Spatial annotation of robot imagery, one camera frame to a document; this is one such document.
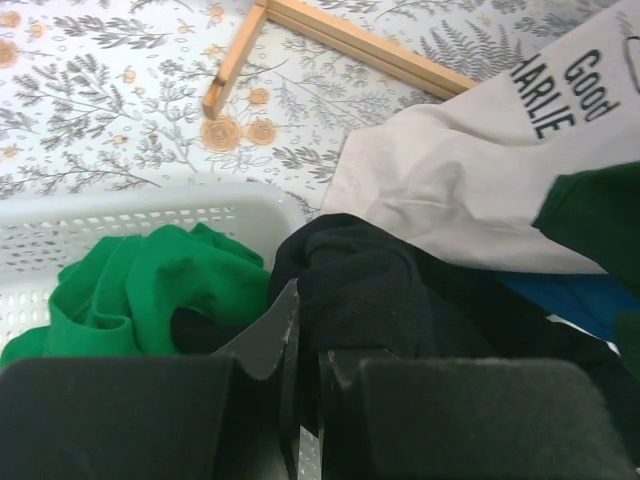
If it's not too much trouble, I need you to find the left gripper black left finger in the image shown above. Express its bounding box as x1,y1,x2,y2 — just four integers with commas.
1,283,299,479

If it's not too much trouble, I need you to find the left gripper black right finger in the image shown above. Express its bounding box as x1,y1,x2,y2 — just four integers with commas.
318,351,636,479

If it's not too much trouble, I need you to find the black daisy t shirt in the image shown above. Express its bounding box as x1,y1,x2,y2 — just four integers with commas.
169,213,640,480

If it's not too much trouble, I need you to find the bright green t shirt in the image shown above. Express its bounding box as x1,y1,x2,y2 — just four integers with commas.
1,223,270,367

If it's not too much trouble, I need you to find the teal blue t shirt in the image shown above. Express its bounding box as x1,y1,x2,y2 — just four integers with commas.
494,272,639,342

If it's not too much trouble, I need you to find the cream t shirt on table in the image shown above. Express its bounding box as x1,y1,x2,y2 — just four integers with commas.
321,1,639,273

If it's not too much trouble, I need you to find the dark green raglan shirt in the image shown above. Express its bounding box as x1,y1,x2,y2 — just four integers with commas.
531,161,639,376

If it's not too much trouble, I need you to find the white plastic laundry basket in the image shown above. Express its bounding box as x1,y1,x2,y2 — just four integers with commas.
1,182,305,344

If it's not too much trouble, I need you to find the wooden clothes rack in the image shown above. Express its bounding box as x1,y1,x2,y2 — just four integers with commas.
202,1,477,119

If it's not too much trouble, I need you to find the floral table cloth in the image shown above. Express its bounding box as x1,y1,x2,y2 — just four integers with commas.
0,0,626,221

